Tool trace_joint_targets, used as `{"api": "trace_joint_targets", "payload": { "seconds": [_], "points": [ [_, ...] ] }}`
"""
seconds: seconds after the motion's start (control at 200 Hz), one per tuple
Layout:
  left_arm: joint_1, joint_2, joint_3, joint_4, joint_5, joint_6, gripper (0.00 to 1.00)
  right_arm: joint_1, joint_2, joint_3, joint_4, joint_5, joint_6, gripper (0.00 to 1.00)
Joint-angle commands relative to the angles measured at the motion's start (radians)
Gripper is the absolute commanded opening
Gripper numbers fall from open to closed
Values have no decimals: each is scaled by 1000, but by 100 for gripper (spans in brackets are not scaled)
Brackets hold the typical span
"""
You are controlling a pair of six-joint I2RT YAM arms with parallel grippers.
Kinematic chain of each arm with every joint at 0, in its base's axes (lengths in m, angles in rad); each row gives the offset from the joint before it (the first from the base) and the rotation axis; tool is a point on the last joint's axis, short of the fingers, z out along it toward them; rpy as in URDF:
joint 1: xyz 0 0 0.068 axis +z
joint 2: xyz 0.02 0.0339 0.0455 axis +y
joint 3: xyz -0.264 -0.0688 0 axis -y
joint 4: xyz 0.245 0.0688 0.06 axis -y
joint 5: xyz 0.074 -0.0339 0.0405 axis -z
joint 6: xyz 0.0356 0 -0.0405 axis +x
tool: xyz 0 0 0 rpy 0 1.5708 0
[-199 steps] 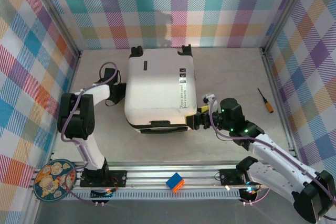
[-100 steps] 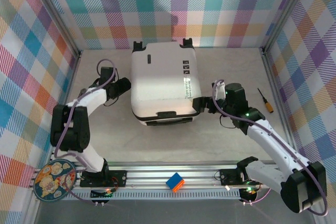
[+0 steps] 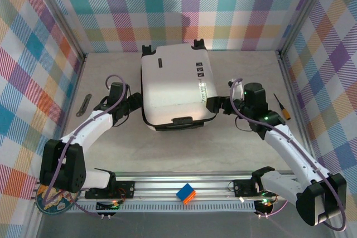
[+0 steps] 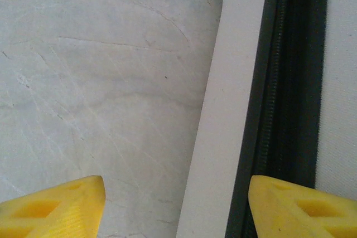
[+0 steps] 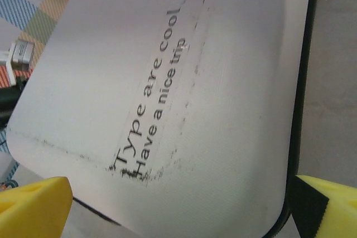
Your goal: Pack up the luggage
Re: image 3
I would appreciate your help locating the white hard-shell suitcase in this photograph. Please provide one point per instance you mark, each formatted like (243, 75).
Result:
(173, 87)

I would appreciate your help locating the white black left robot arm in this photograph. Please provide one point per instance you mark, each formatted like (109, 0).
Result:
(94, 126)

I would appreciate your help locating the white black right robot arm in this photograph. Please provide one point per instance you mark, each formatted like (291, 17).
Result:
(290, 148)

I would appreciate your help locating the blue orange puzzle cube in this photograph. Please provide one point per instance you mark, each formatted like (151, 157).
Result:
(185, 193)

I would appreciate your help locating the small circuit board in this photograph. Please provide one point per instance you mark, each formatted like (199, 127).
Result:
(263, 204)
(108, 206)

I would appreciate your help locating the round bear-print tin lid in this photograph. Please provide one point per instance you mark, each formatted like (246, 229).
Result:
(55, 206)

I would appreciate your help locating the grey metal bracket strip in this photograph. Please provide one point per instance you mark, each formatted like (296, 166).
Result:
(83, 104)

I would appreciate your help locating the aluminium side rail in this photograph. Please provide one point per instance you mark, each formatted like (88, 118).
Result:
(72, 96)
(298, 109)

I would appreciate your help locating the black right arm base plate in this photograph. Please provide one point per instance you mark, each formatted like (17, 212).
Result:
(242, 188)

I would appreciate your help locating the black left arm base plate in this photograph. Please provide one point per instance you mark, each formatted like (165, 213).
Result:
(127, 189)

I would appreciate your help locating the aluminium frame post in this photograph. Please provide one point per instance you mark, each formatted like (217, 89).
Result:
(60, 12)
(305, 9)

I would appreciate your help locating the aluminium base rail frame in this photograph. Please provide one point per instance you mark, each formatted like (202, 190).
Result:
(159, 188)

